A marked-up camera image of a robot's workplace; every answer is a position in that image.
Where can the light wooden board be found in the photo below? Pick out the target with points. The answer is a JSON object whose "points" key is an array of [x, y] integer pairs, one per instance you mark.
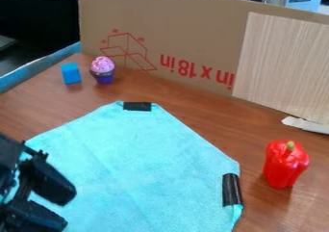
{"points": [[285, 65]]}

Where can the pink and purple toy cupcake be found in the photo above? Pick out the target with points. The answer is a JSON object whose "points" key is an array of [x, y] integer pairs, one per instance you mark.
{"points": [[102, 69]]}

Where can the cardboard box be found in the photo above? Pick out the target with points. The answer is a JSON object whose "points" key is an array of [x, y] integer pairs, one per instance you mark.
{"points": [[171, 33]]}

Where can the red toy pepper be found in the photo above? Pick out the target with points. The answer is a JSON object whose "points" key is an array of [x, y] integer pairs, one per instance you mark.
{"points": [[285, 163]]}

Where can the light blue cloth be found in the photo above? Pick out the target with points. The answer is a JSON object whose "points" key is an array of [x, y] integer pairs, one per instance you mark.
{"points": [[137, 165]]}

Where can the blue block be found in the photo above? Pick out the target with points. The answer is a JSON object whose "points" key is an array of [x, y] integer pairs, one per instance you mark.
{"points": [[70, 73]]}

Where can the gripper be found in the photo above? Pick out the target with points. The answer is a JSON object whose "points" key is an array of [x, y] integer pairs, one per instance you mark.
{"points": [[8, 165]]}

